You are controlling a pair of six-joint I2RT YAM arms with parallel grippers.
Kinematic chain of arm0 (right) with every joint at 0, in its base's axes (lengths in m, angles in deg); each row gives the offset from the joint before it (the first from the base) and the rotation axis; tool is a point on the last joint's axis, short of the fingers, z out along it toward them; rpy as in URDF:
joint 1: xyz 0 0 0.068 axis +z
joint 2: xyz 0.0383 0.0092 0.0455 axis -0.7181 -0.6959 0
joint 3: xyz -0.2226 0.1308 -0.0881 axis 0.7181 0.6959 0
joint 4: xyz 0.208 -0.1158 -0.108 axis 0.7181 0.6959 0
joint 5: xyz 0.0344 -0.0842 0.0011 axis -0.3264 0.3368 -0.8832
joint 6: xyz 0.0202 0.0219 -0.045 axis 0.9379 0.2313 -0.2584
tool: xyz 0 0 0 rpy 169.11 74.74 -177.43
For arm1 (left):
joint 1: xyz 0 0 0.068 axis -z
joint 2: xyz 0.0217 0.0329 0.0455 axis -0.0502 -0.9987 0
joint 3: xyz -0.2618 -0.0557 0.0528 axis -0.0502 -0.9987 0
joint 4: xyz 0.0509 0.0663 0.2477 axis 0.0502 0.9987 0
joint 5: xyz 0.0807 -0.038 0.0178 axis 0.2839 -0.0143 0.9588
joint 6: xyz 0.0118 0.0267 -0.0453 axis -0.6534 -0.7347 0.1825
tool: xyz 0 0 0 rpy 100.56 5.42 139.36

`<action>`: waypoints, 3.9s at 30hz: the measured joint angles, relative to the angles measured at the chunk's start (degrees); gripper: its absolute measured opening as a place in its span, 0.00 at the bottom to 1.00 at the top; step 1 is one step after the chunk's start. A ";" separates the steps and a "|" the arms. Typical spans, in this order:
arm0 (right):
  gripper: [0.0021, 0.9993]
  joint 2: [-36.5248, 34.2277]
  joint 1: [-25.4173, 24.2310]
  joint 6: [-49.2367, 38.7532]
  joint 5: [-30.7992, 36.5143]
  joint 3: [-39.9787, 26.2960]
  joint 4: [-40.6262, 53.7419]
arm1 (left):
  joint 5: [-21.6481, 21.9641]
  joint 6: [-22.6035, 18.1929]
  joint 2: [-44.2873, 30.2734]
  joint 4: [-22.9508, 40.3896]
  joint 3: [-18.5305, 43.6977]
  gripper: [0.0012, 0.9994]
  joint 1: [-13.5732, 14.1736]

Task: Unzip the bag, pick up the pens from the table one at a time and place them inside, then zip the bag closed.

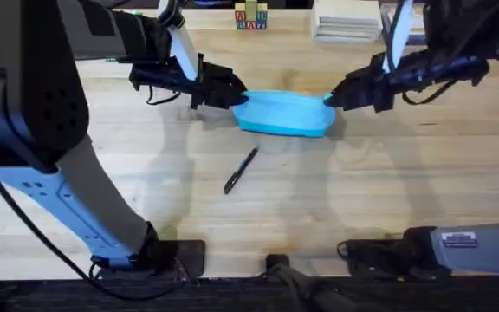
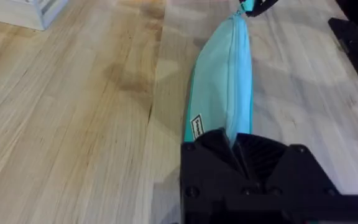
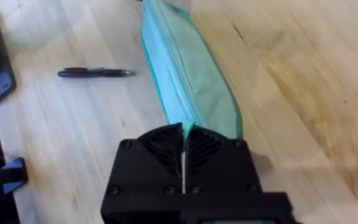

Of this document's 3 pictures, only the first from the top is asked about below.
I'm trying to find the blue soft zip bag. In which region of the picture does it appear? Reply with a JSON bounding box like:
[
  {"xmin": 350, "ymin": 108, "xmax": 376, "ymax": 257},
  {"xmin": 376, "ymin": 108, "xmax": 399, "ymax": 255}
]
[{"xmin": 231, "ymin": 89, "xmax": 338, "ymax": 139}]

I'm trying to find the black pen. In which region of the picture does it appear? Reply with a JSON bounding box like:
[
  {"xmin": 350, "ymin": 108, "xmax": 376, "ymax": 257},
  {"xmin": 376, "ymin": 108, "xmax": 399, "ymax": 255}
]
[{"xmin": 223, "ymin": 146, "xmax": 261, "ymax": 196}]

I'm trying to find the wrist upright plate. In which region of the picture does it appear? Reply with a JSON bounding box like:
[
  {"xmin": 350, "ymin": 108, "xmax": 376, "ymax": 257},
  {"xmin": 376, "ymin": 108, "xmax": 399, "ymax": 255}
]
[
  {"xmin": 380, "ymin": 0, "xmax": 416, "ymax": 75},
  {"xmin": 167, "ymin": 24, "xmax": 200, "ymax": 82}
]

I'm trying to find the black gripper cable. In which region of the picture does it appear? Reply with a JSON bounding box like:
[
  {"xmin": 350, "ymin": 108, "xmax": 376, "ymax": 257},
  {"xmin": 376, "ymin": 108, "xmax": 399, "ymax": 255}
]
[
  {"xmin": 145, "ymin": 83, "xmax": 183, "ymax": 107},
  {"xmin": 400, "ymin": 78, "xmax": 460, "ymax": 107}
]

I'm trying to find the black cable bundle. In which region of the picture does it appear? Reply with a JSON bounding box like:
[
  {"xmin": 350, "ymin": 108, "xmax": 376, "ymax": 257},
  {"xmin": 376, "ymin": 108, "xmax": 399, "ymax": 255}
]
[{"xmin": 256, "ymin": 253, "xmax": 389, "ymax": 312}]

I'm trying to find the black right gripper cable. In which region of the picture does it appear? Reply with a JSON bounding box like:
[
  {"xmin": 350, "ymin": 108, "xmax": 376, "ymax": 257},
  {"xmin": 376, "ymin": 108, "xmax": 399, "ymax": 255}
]
[{"xmin": 400, "ymin": 78, "xmax": 460, "ymax": 107}]

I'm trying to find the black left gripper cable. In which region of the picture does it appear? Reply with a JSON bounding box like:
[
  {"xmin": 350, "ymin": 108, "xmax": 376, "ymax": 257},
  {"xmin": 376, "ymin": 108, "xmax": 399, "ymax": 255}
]
[{"xmin": 145, "ymin": 83, "xmax": 183, "ymax": 107}]

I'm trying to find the left wrist upright plate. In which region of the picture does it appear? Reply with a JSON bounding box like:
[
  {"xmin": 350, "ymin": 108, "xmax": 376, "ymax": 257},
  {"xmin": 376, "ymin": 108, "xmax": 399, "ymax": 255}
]
[{"xmin": 167, "ymin": 24, "xmax": 200, "ymax": 82}]

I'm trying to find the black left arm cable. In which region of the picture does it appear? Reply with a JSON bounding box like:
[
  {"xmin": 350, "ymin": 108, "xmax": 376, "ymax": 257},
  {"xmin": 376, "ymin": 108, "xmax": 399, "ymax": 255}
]
[{"xmin": 0, "ymin": 171, "xmax": 190, "ymax": 302}]

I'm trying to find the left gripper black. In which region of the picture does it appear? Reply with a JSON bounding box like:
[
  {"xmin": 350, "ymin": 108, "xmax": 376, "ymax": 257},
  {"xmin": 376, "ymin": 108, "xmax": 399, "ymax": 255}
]
[{"xmin": 128, "ymin": 52, "xmax": 250, "ymax": 110}]

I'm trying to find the right wrist upright plate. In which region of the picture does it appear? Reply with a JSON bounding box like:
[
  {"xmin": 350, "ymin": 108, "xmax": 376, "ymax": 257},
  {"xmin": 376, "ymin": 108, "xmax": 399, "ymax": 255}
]
[{"xmin": 380, "ymin": 0, "xmax": 416, "ymax": 75}]

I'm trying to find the stack of toy letter blocks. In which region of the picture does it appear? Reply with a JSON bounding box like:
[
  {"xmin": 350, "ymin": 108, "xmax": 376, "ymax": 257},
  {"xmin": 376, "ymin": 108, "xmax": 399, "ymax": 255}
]
[{"xmin": 233, "ymin": 0, "xmax": 269, "ymax": 31}]

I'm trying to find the black rail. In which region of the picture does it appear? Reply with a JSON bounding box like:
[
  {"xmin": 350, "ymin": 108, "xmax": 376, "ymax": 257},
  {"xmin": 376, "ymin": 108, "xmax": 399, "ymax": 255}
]
[{"xmin": 0, "ymin": 276, "xmax": 499, "ymax": 312}]

